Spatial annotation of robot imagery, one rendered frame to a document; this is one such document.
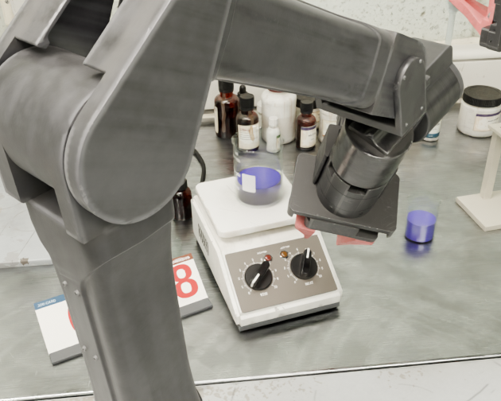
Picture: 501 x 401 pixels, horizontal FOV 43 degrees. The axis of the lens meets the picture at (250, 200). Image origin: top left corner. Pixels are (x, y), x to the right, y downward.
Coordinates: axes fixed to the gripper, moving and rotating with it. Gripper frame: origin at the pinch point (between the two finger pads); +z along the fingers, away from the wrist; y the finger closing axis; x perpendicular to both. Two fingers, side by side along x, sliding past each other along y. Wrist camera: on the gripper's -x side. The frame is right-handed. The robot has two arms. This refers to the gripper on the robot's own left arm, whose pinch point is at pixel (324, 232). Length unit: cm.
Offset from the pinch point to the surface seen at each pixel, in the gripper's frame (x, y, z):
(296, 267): 1.6, 1.5, 6.9
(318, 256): -0.6, -1.0, 7.3
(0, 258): 3.4, 38.1, 19.6
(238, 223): -2.3, 9.0, 6.5
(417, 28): -59, -17, 24
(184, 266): 2.4, 14.3, 11.7
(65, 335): 13.6, 25.2, 10.8
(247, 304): 7.0, 6.2, 7.1
